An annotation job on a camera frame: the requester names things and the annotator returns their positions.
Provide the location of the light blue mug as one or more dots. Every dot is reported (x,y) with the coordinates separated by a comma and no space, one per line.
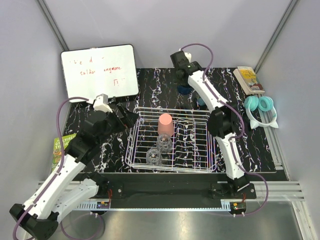
(200,101)

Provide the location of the white whiteboard with red writing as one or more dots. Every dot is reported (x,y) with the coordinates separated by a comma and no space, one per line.
(109,70)

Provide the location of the pink plastic cup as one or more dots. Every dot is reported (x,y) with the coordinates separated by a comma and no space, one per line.
(165,125)

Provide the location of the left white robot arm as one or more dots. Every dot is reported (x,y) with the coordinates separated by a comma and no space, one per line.
(41,214)

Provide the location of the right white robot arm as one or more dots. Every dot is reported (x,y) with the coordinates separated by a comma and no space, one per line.
(222,120)

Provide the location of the clear glass cup front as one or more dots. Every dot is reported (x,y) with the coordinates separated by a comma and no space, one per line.
(153,157)

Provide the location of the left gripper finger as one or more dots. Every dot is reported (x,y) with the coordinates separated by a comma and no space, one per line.
(123,110)
(130,118)

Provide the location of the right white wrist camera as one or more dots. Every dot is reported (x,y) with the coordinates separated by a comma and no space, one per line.
(188,56)

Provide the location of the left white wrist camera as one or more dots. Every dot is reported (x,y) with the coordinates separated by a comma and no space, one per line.
(101,104)

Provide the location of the green treehouse book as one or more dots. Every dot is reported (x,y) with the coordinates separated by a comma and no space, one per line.
(57,152)

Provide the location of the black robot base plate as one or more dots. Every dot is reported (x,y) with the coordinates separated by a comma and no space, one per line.
(180,190)

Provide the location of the clear glass cup rear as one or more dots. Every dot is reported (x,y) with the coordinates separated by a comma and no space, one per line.
(164,144)

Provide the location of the yellow cover book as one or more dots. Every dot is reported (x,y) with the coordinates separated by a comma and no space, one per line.
(248,80)

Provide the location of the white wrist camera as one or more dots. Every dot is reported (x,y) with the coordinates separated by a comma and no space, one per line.
(101,104)
(188,56)

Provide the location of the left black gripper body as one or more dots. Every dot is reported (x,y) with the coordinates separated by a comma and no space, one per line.
(114,124)

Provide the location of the white wire dish rack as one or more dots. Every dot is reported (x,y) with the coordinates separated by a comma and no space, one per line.
(194,149)

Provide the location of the teal cat ear headphones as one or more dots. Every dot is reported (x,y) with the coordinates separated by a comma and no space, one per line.
(264,104)

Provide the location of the white slotted cable duct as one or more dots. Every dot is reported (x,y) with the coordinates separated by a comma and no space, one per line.
(93,206)

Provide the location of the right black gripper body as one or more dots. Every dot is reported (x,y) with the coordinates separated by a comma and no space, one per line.
(180,82)

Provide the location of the dark blue mug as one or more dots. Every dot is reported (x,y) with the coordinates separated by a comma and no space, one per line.
(184,90)

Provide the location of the clear glass cup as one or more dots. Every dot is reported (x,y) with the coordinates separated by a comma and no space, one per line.
(153,157)
(164,144)

